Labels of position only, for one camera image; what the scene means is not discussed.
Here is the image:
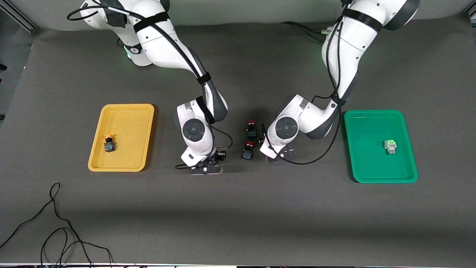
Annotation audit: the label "yellow plastic tray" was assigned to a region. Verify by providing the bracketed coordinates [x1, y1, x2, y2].
[88, 103, 155, 172]

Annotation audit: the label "green plastic tray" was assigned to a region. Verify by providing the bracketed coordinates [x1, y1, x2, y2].
[344, 109, 418, 184]

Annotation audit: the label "black cable along right arm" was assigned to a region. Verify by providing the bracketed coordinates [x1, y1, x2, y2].
[67, 0, 234, 170]

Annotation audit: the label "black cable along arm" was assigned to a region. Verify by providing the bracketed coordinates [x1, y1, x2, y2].
[262, 0, 344, 165]
[67, 0, 234, 170]

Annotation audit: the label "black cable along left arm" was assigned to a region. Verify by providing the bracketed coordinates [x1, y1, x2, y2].
[262, 0, 344, 165]

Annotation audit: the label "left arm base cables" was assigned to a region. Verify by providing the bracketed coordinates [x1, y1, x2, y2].
[281, 20, 333, 42]

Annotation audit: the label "loose thin black cable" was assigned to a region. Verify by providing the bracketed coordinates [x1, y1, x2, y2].
[0, 182, 114, 268]

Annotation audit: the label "aluminium frame rail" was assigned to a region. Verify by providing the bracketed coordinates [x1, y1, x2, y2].
[0, 7, 38, 30]

